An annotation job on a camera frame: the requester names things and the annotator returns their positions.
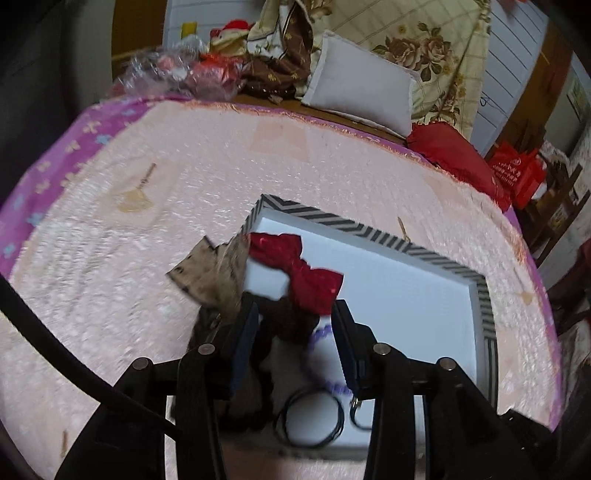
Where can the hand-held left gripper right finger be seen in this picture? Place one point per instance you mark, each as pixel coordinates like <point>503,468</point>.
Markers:
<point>346,350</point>

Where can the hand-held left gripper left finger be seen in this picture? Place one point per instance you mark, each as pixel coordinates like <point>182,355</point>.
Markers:
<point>244,344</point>

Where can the striped cardboard box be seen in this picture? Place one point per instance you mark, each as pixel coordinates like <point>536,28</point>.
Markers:
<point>392,300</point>

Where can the red bow hair clip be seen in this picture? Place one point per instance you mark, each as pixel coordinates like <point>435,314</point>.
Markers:
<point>314,281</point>

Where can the dark brown scrunchie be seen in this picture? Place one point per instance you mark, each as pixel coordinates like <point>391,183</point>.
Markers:
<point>286,323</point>

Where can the brown speckled cloth piece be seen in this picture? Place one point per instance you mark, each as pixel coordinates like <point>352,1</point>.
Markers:
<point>207,272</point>

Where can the pink quilted bedspread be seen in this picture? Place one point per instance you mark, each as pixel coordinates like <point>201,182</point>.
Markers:
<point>138,323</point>

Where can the red pillow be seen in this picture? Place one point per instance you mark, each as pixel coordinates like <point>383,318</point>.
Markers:
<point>452,157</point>

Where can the red shopping bag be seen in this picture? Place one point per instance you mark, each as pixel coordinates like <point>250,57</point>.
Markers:
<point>517,170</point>

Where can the wooden chair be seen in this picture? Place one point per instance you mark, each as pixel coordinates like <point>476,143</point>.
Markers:
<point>554,203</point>

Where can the grey pillow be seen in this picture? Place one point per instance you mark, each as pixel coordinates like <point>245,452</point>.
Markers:
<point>360,87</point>

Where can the clear plastic wrap bundle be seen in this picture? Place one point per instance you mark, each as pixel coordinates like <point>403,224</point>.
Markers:
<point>184,69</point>

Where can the brown patterned cloth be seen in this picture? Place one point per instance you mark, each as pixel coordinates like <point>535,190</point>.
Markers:
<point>286,50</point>

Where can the red santa toy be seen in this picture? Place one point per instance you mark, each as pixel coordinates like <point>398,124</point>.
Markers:
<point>231,32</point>

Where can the beige rose print quilt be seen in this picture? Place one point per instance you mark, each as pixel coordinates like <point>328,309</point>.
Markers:
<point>415,41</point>

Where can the small yellow object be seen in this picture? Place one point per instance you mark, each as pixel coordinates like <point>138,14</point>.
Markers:
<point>188,28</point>

